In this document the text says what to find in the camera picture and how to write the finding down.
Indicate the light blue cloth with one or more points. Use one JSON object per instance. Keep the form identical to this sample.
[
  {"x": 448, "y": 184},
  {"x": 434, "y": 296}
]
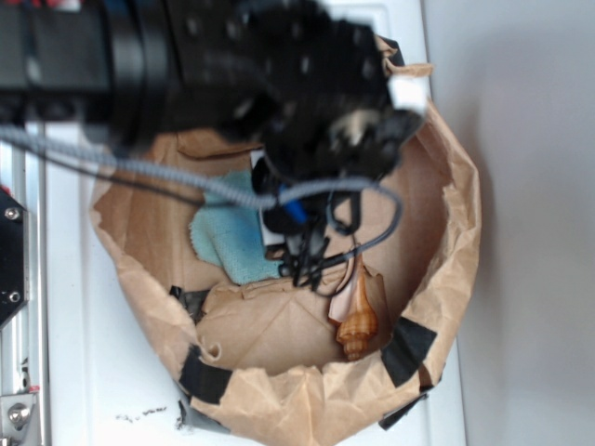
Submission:
[{"x": 228, "y": 236}]

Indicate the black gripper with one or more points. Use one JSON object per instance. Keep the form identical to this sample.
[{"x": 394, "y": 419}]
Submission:
[{"x": 311, "y": 89}]

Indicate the orange spiral conch shell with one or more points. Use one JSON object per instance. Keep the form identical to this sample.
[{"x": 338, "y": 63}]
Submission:
[{"x": 352, "y": 314}]

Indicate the black corner bracket plate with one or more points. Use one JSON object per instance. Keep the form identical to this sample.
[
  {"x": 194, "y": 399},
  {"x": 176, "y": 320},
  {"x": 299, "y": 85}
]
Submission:
[{"x": 13, "y": 256}]

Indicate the silver metal angle bracket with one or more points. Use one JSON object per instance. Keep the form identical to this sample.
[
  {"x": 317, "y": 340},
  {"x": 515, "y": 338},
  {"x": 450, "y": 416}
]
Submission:
[{"x": 20, "y": 420}]

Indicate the silver aluminium frame rail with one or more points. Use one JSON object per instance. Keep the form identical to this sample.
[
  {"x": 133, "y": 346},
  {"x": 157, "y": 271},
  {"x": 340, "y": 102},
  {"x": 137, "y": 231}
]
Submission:
[{"x": 24, "y": 350}]

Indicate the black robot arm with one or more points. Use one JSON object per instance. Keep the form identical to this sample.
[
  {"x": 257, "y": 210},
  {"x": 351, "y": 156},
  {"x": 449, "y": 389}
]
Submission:
[{"x": 109, "y": 64}]

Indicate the brown paper-lined bin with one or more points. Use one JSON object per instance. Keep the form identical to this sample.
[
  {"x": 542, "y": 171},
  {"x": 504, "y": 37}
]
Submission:
[{"x": 261, "y": 360}]

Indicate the white tray board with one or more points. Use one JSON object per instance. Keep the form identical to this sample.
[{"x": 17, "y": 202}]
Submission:
[{"x": 107, "y": 386}]

